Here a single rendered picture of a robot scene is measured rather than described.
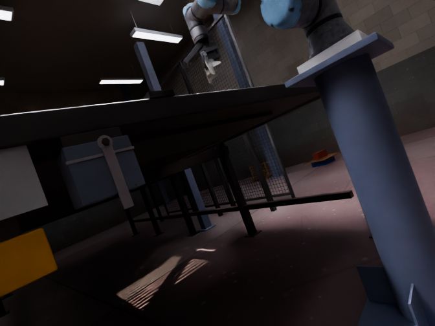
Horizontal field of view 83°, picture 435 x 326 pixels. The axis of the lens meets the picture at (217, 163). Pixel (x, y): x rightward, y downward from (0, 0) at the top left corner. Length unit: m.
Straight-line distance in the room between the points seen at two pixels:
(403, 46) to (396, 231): 4.82
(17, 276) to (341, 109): 0.86
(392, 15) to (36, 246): 5.62
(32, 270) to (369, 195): 0.86
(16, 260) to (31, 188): 0.12
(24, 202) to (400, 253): 0.97
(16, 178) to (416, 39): 5.50
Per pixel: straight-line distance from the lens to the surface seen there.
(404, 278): 1.02
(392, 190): 0.90
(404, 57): 5.56
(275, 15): 0.85
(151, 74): 3.25
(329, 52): 0.86
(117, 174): 0.56
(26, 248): 0.54
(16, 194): 0.57
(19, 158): 0.58
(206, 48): 1.23
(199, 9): 1.22
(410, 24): 5.61
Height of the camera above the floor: 0.70
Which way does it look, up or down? level
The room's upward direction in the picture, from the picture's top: 20 degrees counter-clockwise
